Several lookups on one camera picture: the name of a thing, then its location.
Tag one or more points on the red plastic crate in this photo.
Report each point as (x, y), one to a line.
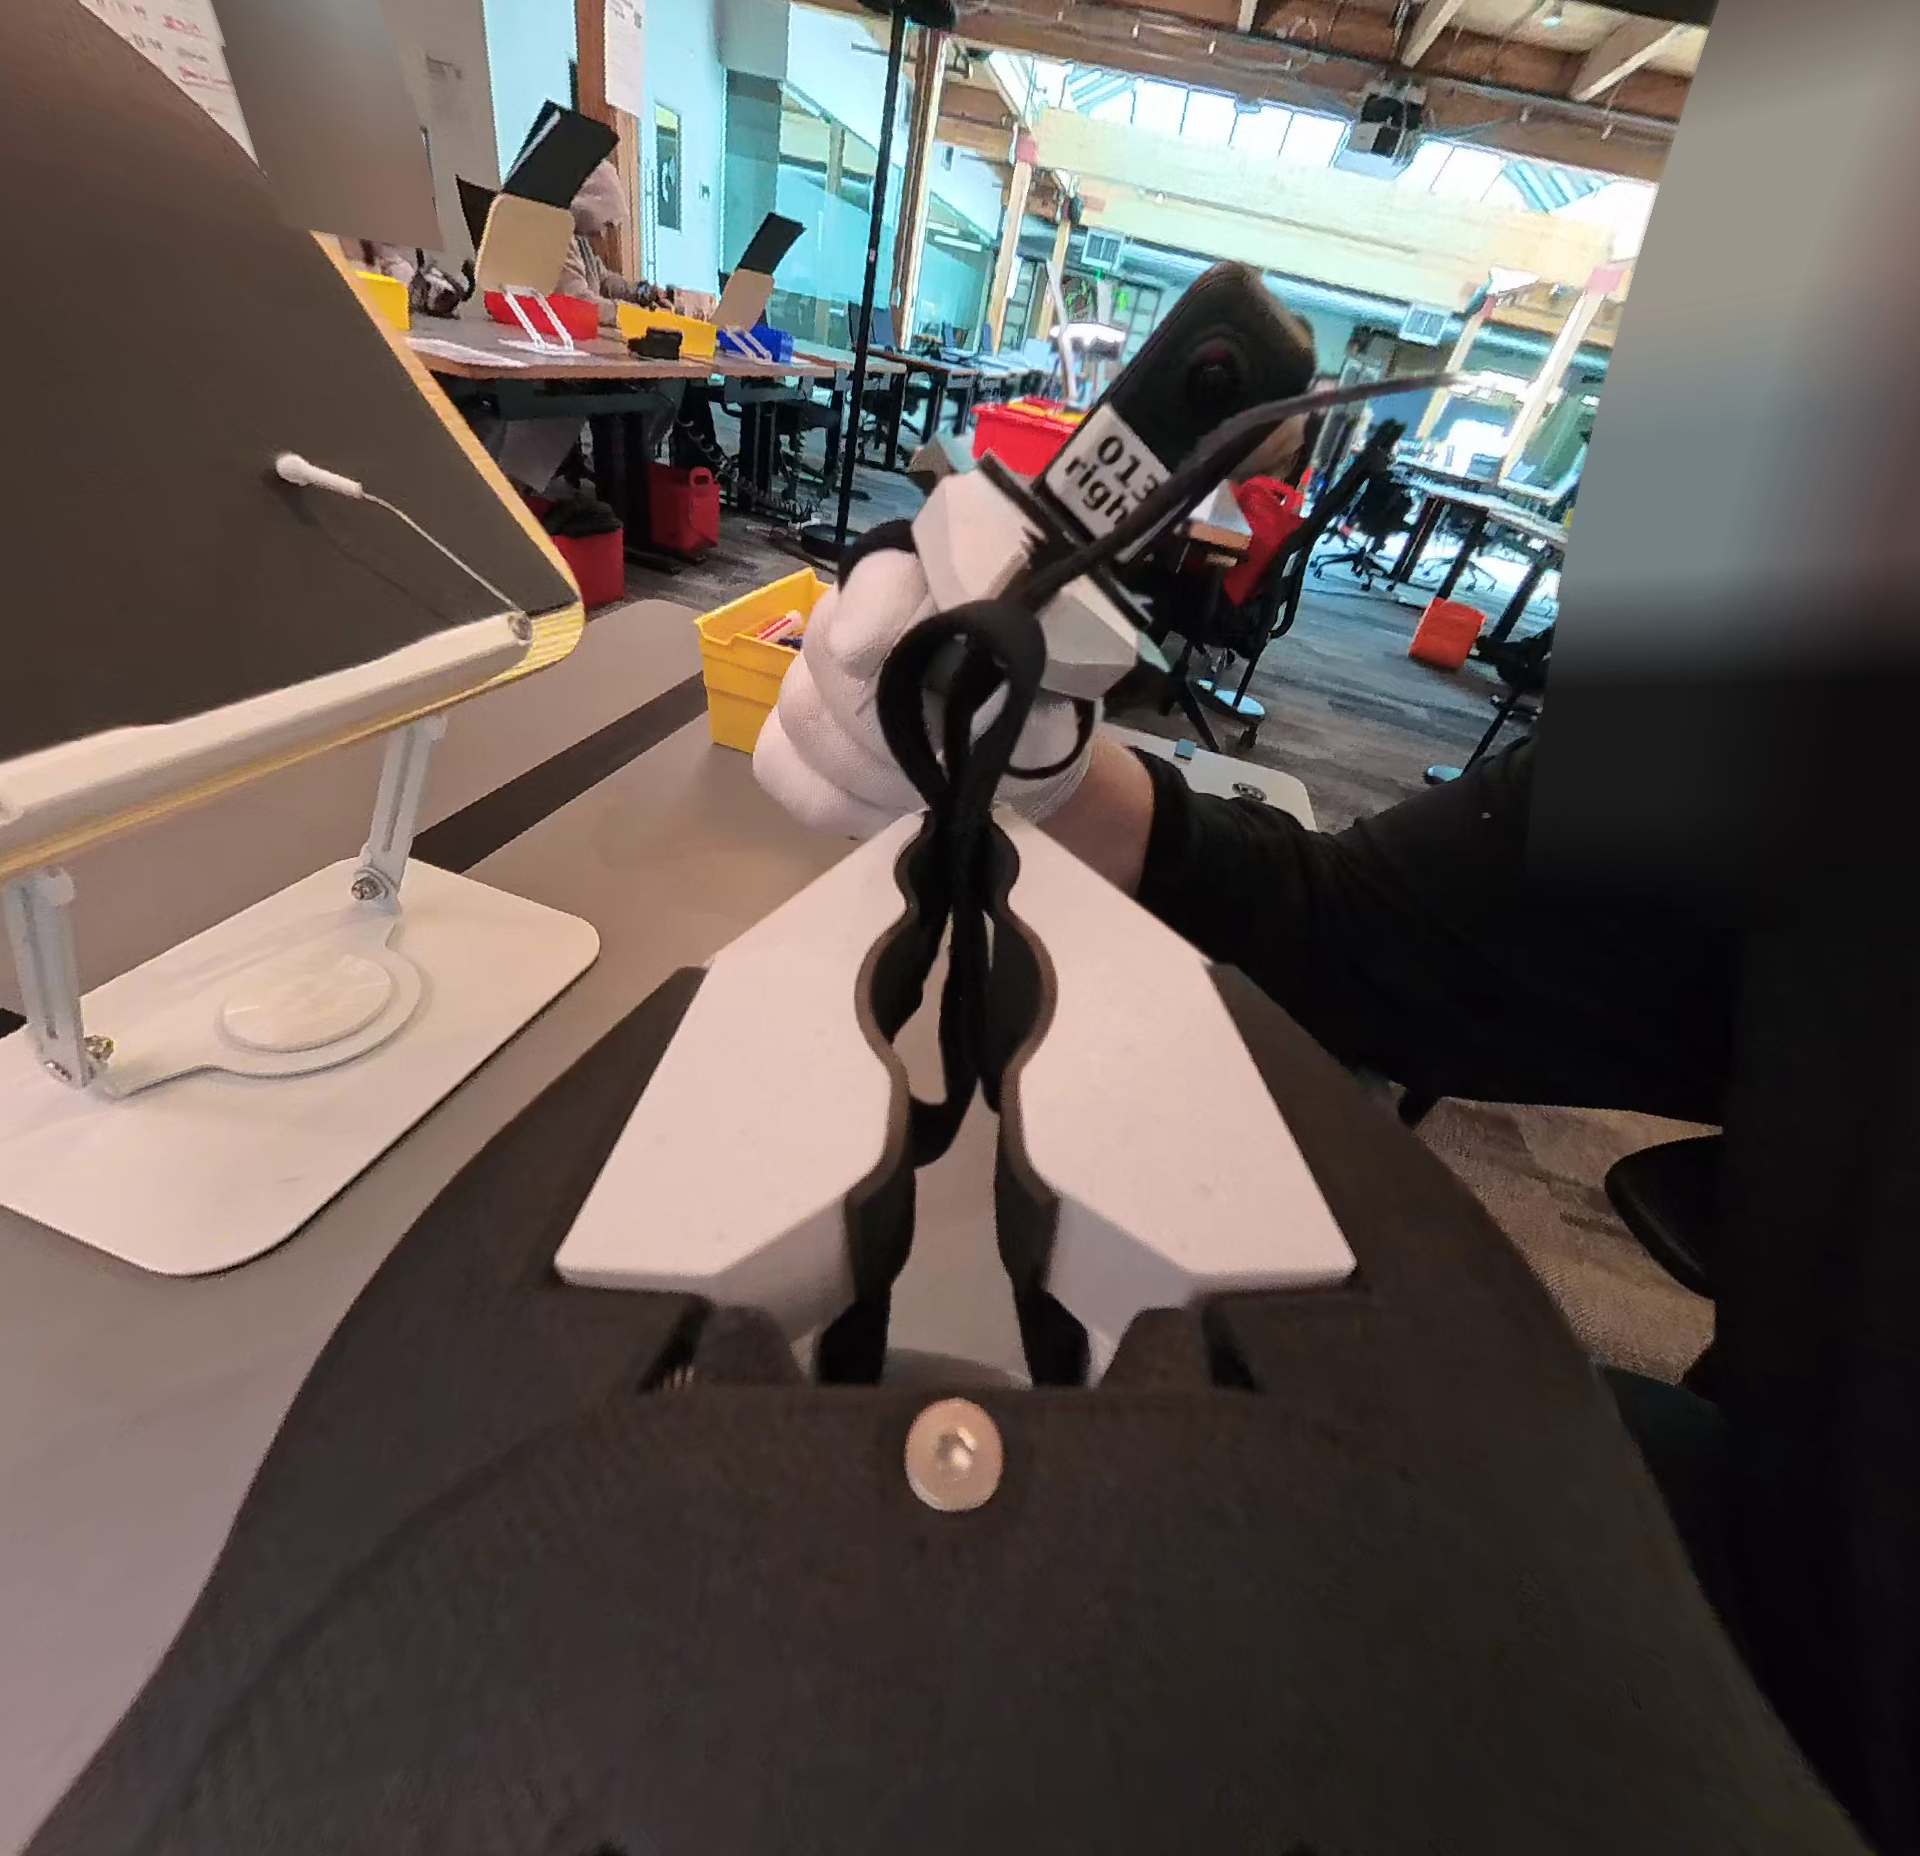
(1020, 434)

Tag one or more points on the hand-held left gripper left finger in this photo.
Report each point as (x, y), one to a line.
(721, 1135)

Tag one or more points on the orange floor basket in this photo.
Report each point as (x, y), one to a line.
(1449, 634)

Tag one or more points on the long wooden work table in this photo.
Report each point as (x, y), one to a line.
(600, 363)

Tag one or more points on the whiteboard with writing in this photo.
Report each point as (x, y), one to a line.
(152, 12)

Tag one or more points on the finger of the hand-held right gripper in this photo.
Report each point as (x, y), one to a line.
(968, 535)
(1094, 640)

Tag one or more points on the white paper notice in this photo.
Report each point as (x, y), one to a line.
(624, 12)

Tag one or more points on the blue white striped bin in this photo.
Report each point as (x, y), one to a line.
(755, 340)

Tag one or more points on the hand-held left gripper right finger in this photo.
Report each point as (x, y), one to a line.
(1186, 1135)

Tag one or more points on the red bag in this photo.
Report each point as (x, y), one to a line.
(578, 559)
(683, 512)

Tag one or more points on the person's right hand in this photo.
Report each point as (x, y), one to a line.
(825, 731)

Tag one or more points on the red white striped bin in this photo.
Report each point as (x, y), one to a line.
(563, 315)

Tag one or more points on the black and white book stand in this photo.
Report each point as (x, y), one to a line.
(152, 387)

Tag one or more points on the light grey flat panel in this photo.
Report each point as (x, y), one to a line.
(1245, 792)

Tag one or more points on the yellow plastic bin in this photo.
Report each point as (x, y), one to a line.
(743, 685)
(384, 298)
(669, 329)

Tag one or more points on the wooden column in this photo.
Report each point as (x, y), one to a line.
(588, 26)

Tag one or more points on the black floor lamp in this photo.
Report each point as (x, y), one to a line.
(882, 236)

